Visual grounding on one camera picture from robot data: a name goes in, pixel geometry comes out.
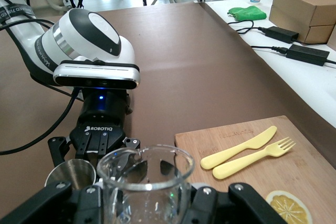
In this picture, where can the steel jigger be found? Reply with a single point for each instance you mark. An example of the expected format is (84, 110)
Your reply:
(71, 172)

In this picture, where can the yellow plastic fork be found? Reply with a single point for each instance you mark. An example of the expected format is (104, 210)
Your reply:
(236, 165)

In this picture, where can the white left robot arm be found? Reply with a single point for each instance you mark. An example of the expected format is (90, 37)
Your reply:
(78, 32)

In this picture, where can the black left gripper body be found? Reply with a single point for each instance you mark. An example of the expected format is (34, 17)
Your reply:
(102, 108)

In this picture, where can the brown table cover sheet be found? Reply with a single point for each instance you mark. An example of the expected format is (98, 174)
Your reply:
(197, 64)

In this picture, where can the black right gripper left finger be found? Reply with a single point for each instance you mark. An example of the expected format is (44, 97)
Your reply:
(52, 205)

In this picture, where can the lemon slice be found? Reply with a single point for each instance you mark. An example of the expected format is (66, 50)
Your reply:
(286, 208)

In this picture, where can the brown cardboard box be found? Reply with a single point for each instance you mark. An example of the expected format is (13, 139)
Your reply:
(302, 6)

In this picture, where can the clear glass cup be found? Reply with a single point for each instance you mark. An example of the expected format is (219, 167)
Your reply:
(147, 203)

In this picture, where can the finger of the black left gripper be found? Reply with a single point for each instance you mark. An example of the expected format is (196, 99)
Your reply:
(61, 149)
(132, 145)

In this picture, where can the yellow plastic knife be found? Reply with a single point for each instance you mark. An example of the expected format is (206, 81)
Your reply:
(241, 147)

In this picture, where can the green cloth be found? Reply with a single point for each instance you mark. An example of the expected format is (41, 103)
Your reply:
(249, 12)

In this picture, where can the wooden cutting board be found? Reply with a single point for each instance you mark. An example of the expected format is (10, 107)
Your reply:
(288, 176)

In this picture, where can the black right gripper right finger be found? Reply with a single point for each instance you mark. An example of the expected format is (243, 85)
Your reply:
(223, 208)

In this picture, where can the black power adapter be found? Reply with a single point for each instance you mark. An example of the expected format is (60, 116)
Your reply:
(281, 34)
(307, 54)

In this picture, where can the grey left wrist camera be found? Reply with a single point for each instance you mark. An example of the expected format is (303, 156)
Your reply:
(97, 73)

